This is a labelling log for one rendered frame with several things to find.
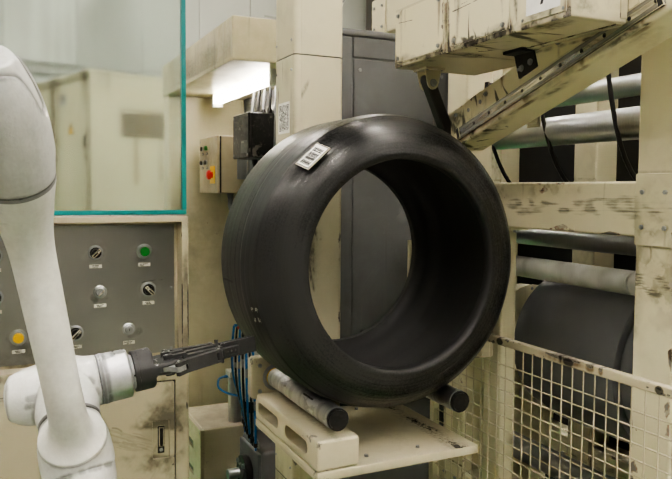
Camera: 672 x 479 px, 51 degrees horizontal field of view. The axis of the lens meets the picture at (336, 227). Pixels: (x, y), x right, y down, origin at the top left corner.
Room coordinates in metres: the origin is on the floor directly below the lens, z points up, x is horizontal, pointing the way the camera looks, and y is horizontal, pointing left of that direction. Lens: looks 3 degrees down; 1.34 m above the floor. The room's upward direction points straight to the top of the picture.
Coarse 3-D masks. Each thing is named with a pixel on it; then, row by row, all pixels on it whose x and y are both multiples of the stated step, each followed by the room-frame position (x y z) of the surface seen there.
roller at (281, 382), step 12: (276, 372) 1.60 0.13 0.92; (276, 384) 1.57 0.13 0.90; (288, 384) 1.52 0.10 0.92; (300, 384) 1.50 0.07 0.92; (288, 396) 1.51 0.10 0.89; (300, 396) 1.45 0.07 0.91; (312, 396) 1.42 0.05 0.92; (312, 408) 1.39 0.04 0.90; (324, 408) 1.35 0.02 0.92; (336, 408) 1.33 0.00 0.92; (324, 420) 1.33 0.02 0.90; (336, 420) 1.33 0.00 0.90; (348, 420) 1.34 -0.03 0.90
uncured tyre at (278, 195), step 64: (320, 128) 1.42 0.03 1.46; (384, 128) 1.38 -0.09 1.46; (256, 192) 1.38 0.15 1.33; (320, 192) 1.31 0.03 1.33; (448, 192) 1.68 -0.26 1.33; (256, 256) 1.30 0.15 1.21; (448, 256) 1.73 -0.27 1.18; (384, 320) 1.70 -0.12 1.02; (448, 320) 1.65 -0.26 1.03; (320, 384) 1.34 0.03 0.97; (384, 384) 1.37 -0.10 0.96
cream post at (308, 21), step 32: (288, 0) 1.72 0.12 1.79; (320, 0) 1.72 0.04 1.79; (288, 32) 1.72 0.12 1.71; (320, 32) 1.72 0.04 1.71; (288, 64) 1.72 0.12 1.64; (320, 64) 1.72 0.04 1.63; (288, 96) 1.72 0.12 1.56; (320, 96) 1.72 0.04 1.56; (320, 224) 1.72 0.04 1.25; (320, 256) 1.72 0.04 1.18; (320, 288) 1.72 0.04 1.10; (320, 320) 1.72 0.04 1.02
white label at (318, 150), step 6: (318, 144) 1.34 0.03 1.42; (312, 150) 1.33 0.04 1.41; (318, 150) 1.32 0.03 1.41; (324, 150) 1.32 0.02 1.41; (306, 156) 1.33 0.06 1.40; (312, 156) 1.32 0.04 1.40; (318, 156) 1.31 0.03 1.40; (300, 162) 1.32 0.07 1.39; (306, 162) 1.31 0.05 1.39; (312, 162) 1.31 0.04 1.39; (306, 168) 1.30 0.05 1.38
